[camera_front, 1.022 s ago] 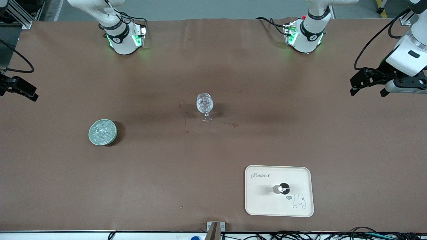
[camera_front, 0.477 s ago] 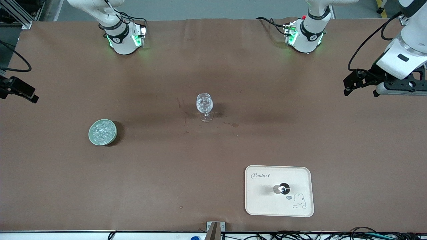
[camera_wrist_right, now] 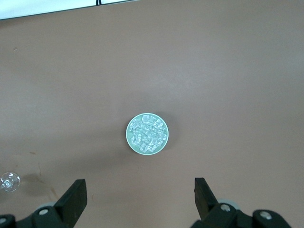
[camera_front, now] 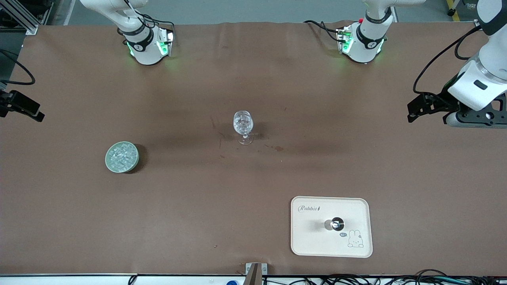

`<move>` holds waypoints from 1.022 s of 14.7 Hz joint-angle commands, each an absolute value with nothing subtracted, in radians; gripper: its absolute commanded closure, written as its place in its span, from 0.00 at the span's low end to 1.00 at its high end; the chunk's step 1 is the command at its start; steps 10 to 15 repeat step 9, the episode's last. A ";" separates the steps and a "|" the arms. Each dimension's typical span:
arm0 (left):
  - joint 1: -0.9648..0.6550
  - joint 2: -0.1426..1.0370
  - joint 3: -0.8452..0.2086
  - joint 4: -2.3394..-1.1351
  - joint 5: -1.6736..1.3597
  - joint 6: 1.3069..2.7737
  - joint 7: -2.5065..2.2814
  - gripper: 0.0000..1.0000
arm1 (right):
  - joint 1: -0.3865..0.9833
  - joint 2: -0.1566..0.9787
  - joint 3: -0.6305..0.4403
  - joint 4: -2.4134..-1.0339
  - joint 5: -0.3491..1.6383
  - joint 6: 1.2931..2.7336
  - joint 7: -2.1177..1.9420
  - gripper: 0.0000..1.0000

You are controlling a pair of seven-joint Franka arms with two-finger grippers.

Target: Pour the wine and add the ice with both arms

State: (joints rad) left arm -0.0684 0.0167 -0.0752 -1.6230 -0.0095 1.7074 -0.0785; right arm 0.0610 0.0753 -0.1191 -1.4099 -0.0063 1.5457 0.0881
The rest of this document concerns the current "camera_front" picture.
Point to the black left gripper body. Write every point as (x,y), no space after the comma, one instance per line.
(446,97)

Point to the steel jigger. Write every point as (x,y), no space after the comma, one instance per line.
(336,223)

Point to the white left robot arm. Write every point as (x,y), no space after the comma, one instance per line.
(366,43)

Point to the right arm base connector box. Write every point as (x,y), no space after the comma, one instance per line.
(168,39)

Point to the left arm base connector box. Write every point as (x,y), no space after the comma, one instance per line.
(341,37)

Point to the clear ice cubes pile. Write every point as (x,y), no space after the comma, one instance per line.
(121,156)

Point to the clear wine glass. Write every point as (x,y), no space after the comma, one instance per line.
(242,122)

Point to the green round bowl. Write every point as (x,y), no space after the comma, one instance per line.
(107,158)

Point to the aluminium corner profile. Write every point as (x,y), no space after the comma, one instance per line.
(478,27)

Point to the cream rabbit print tray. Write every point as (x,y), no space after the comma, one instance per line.
(313,241)

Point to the brown table mat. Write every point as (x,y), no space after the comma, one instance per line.
(198,206)

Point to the aluminium frame with struts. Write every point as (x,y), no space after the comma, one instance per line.
(27,24)

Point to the metal bracket plate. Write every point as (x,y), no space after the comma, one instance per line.
(264,269)

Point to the grey camera post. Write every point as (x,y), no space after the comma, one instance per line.
(253,277)

